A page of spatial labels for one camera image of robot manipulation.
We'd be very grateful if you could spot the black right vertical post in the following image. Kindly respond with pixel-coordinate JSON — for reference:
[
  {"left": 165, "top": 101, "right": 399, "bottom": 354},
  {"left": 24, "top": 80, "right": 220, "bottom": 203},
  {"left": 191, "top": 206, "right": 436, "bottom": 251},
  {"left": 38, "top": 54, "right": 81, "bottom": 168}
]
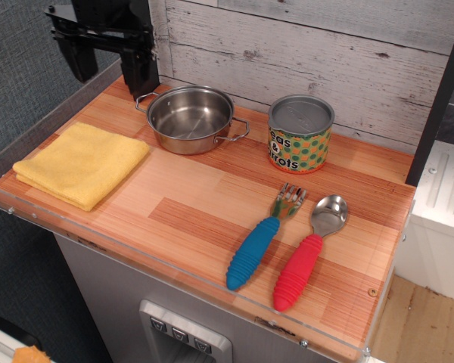
[{"left": 406, "top": 44, "right": 454, "bottom": 187}]

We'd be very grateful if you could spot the blue handled toy fork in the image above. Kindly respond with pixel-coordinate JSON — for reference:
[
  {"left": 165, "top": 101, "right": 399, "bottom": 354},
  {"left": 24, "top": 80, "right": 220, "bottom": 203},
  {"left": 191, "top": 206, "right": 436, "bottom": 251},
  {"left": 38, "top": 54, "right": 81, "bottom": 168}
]
[{"left": 226, "top": 183, "right": 307, "bottom": 290}]

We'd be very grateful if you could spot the grey toy fridge cabinet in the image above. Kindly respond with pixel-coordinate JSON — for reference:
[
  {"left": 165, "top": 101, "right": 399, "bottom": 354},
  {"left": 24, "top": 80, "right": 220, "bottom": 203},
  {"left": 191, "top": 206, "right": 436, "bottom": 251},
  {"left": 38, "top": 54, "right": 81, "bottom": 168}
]
[{"left": 56, "top": 234, "right": 370, "bottom": 362}]

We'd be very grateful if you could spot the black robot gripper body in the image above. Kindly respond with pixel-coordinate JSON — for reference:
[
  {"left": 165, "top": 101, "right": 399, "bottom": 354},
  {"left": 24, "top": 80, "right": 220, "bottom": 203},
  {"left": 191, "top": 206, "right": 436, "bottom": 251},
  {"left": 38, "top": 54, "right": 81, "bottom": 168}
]
[{"left": 45, "top": 1, "right": 136, "bottom": 54}]

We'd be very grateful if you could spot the black vertical post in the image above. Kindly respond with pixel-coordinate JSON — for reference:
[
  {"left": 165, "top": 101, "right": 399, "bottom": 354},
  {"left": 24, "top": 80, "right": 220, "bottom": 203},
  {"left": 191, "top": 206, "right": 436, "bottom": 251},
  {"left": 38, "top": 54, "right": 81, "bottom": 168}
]
[
  {"left": 128, "top": 0, "right": 160, "bottom": 102},
  {"left": 406, "top": 44, "right": 454, "bottom": 187}
]

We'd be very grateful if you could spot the clear acrylic table guard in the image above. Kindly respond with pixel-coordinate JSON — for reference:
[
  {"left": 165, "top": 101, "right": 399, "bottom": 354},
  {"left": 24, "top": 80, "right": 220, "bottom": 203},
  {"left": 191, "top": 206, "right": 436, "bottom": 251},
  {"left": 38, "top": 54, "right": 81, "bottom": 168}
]
[{"left": 0, "top": 80, "right": 414, "bottom": 349}]

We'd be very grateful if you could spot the silver dispenser button panel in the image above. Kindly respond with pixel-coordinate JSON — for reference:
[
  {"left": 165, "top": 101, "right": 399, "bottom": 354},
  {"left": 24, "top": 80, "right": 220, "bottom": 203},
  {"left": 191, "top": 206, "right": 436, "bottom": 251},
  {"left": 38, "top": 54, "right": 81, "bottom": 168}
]
[{"left": 139, "top": 299, "right": 233, "bottom": 362}]

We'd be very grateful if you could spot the red handled toy spoon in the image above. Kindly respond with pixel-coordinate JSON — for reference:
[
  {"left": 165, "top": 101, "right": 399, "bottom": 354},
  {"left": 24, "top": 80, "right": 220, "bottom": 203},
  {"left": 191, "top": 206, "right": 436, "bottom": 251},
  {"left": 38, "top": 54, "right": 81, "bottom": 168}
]
[{"left": 272, "top": 194, "right": 348, "bottom": 312}]

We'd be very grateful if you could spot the black left vertical post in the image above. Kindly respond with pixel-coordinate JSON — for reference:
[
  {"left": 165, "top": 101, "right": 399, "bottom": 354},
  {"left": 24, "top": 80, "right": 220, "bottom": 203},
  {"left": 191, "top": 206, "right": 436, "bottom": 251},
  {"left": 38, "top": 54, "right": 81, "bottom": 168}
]
[{"left": 128, "top": 0, "right": 160, "bottom": 102}]

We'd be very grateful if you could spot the small steel pot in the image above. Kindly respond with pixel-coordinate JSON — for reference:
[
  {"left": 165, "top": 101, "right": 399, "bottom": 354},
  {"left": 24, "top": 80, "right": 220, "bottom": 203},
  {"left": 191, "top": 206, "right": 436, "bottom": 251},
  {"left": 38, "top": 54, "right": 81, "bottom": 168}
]
[{"left": 135, "top": 85, "right": 250, "bottom": 155}]

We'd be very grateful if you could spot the white toy sink unit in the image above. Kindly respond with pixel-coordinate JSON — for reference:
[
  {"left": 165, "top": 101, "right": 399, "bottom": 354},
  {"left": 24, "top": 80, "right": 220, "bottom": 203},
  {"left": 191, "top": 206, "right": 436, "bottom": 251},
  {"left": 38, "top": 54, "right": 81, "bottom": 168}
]
[{"left": 394, "top": 141, "right": 454, "bottom": 299}]

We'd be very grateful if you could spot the peas and carrots toy can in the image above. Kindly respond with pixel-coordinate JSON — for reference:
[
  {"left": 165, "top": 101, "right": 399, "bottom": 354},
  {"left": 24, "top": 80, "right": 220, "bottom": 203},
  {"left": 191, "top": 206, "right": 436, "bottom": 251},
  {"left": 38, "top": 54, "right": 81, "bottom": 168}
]
[{"left": 268, "top": 95, "right": 335, "bottom": 175}]

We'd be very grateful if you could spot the folded yellow cloth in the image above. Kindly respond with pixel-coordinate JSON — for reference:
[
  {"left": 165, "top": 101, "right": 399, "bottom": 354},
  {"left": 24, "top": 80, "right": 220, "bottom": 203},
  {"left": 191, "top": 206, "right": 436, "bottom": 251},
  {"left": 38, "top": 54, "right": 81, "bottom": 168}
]
[{"left": 13, "top": 123, "right": 149, "bottom": 212}]

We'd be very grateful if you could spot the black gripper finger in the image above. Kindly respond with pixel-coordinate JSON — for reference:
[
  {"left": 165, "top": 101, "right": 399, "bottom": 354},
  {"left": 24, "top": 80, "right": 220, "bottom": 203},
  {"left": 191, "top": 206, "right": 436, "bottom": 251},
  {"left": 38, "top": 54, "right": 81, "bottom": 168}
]
[
  {"left": 56, "top": 37, "right": 98, "bottom": 83},
  {"left": 120, "top": 50, "right": 159, "bottom": 100}
]

